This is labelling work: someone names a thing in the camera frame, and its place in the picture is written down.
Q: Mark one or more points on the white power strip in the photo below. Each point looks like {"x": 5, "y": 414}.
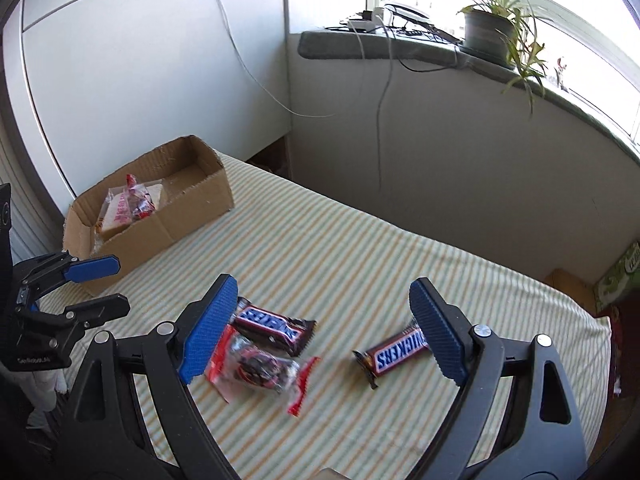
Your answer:
{"x": 362, "y": 25}

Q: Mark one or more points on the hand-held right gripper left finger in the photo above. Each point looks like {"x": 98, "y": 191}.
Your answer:
{"x": 207, "y": 330}

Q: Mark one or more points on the brown cardboard box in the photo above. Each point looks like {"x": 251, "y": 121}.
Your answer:
{"x": 165, "y": 225}

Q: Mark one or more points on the potted spider plant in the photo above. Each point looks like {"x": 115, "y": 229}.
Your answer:
{"x": 487, "y": 30}

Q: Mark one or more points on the green printed bag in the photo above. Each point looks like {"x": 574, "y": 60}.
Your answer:
{"x": 620, "y": 280}

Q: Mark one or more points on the small figurine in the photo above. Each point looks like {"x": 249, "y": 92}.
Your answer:
{"x": 562, "y": 75}

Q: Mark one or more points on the dark chocolate bar blue label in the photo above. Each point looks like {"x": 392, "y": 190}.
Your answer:
{"x": 272, "y": 327}

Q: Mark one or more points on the bread slice packet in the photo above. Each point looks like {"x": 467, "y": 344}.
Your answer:
{"x": 159, "y": 195}

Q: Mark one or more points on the white cabinet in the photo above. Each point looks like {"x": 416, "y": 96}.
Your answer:
{"x": 150, "y": 60}

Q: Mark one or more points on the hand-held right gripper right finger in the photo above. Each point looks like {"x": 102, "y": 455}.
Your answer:
{"x": 440, "y": 330}

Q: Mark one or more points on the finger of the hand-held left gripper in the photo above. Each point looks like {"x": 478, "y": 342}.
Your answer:
{"x": 102, "y": 310}
{"x": 95, "y": 267}

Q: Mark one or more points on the brown chocolate bar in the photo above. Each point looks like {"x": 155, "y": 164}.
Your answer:
{"x": 392, "y": 357}

